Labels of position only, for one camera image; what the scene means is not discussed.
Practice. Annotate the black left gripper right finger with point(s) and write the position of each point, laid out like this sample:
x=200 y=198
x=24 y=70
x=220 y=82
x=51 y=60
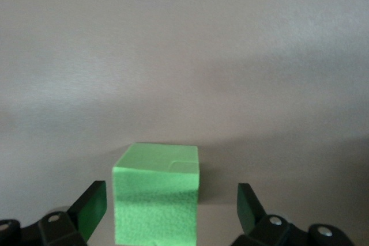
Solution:
x=271 y=231

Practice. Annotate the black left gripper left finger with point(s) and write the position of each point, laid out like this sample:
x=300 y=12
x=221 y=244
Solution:
x=57 y=228

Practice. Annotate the green foam block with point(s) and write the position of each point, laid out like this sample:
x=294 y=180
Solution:
x=155 y=200

